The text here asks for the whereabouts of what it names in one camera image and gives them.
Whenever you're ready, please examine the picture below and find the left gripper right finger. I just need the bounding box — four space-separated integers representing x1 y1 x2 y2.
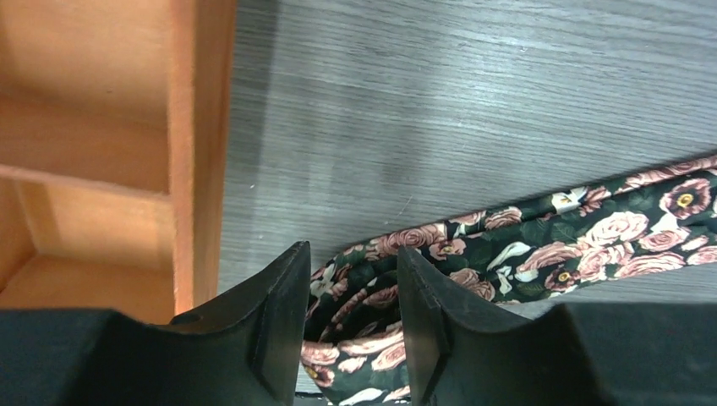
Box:
397 248 716 405

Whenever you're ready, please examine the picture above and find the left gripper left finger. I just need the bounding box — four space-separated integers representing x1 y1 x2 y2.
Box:
1 241 311 405

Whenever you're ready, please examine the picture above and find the black pink floral tie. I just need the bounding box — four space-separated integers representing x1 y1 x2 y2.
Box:
300 156 716 405

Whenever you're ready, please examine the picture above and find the orange wooden compartment tray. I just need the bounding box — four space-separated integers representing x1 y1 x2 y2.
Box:
1 0 237 324

